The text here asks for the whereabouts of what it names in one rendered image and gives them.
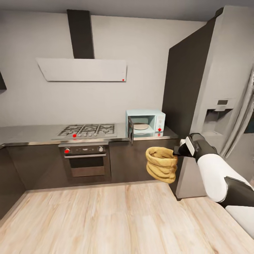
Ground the popcorn bag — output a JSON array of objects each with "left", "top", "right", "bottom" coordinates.
[{"left": 146, "top": 147, "right": 178, "bottom": 184}]

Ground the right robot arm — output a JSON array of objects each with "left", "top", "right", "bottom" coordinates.
[{"left": 173, "top": 133, "right": 254, "bottom": 240}]

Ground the microwave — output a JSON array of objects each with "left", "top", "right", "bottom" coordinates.
[{"left": 125, "top": 109, "right": 165, "bottom": 146}]

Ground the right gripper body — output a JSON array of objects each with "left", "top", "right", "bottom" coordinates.
[{"left": 173, "top": 145, "right": 192, "bottom": 157}]

